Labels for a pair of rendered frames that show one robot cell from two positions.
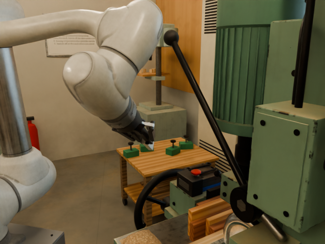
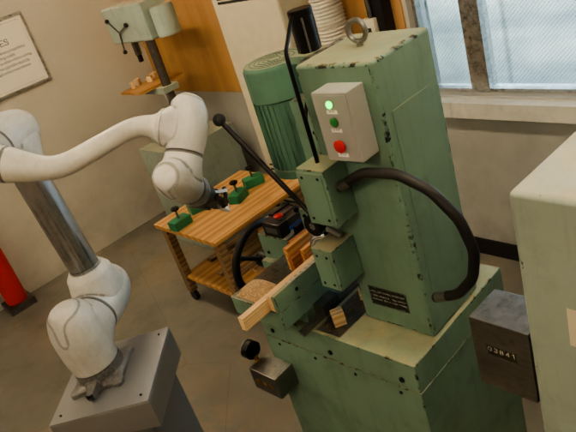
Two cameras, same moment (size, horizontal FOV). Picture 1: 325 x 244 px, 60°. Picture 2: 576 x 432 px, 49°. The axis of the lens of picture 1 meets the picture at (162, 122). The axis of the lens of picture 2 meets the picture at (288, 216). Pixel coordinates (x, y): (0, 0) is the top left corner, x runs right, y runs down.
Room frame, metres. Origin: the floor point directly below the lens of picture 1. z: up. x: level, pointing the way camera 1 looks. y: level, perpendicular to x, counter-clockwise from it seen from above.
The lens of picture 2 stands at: (-0.97, 0.10, 1.85)
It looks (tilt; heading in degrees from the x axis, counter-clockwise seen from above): 26 degrees down; 353
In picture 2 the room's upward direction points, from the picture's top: 18 degrees counter-clockwise
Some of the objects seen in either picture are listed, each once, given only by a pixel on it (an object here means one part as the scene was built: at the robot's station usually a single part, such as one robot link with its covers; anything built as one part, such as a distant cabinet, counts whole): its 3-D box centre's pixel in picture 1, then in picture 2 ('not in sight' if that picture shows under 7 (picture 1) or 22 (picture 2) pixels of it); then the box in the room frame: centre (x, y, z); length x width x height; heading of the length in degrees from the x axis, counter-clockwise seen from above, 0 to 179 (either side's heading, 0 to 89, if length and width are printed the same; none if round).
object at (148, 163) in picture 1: (165, 175); (240, 235); (2.16, -0.02, 0.32); 0.66 x 0.57 x 0.64; 118
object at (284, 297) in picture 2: not in sight; (343, 245); (0.60, -0.24, 0.93); 0.60 x 0.02 x 0.06; 121
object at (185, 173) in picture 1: (198, 176); (281, 219); (0.80, -0.11, 0.99); 0.13 x 0.11 x 0.06; 121
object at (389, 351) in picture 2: not in sight; (376, 302); (0.52, -0.27, 0.76); 0.57 x 0.45 x 0.09; 31
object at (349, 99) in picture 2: not in sight; (345, 122); (0.28, -0.25, 1.40); 0.10 x 0.06 x 0.16; 31
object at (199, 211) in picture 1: (219, 212); (309, 241); (0.68, -0.16, 0.94); 0.20 x 0.02 x 0.08; 121
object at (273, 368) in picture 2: not in sight; (273, 375); (0.61, 0.10, 0.58); 0.12 x 0.08 x 0.08; 31
